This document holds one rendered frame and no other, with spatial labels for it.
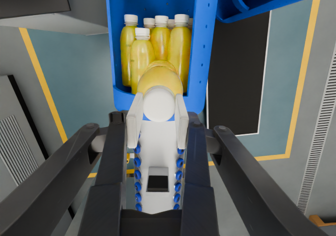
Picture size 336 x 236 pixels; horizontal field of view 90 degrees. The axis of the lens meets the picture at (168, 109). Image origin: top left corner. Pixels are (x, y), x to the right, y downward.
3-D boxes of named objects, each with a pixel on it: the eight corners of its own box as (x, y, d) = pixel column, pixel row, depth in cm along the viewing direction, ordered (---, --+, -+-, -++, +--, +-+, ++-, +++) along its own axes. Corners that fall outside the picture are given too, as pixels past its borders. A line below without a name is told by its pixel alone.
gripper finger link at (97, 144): (123, 154, 13) (82, 154, 12) (133, 123, 17) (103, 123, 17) (122, 137, 12) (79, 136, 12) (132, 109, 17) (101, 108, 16)
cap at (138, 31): (143, 36, 48) (143, 29, 48) (152, 36, 46) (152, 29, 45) (132, 35, 46) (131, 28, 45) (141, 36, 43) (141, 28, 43)
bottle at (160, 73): (175, 90, 40) (184, 128, 22) (145, 89, 39) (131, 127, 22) (177, 59, 37) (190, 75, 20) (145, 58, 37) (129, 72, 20)
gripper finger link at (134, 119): (136, 149, 14) (127, 149, 14) (143, 115, 21) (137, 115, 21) (135, 117, 13) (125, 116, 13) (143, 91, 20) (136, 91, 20)
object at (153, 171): (148, 170, 86) (145, 196, 71) (148, 164, 84) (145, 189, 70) (168, 171, 86) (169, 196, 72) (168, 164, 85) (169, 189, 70)
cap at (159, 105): (173, 116, 22) (174, 123, 20) (143, 115, 22) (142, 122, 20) (175, 87, 21) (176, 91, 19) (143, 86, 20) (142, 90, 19)
